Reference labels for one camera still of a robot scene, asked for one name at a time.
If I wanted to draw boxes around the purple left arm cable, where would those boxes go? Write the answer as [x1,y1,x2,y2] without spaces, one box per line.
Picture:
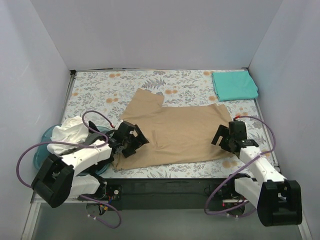
[15,110,123,229]

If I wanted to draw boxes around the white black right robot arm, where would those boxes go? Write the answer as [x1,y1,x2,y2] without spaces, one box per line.
[204,116,303,227]

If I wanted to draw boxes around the folded teal t shirt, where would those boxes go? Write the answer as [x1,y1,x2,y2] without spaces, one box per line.
[212,71,259,102]

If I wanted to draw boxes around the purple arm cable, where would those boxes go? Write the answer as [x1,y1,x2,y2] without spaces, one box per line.
[203,115,276,216]
[15,110,123,229]

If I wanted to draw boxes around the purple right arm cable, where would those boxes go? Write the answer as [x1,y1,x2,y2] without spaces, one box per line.
[203,115,276,216]

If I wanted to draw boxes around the tan t shirt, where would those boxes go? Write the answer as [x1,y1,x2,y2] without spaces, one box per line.
[113,88,232,170]

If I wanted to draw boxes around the white crumpled t shirt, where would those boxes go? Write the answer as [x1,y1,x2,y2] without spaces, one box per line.
[47,116,89,156]

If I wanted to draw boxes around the floral patterned table mat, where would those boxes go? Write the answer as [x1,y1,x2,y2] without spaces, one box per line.
[64,70,271,178]

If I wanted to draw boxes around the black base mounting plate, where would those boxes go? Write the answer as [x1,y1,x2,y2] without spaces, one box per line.
[77,178,257,211]

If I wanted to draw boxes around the aluminium extrusion rail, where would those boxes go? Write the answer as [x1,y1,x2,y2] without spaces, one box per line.
[31,181,300,205]

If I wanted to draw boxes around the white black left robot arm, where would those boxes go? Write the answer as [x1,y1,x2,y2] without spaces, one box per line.
[31,121,149,208]

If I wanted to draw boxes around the teal translucent laundry basket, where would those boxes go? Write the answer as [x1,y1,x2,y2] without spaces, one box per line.
[33,124,110,175]

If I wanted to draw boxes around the black crumpled t shirt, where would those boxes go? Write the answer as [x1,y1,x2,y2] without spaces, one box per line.
[83,121,112,146]

